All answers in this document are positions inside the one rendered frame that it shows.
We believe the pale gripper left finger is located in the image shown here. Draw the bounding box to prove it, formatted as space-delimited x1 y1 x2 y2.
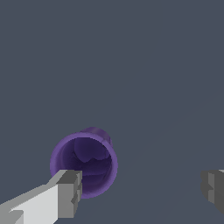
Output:
0 169 83 224

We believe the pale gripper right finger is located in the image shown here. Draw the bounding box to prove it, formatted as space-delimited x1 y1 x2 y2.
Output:
200 169 224 215

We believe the purple cup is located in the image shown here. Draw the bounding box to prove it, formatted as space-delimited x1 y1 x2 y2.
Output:
49 127 119 200

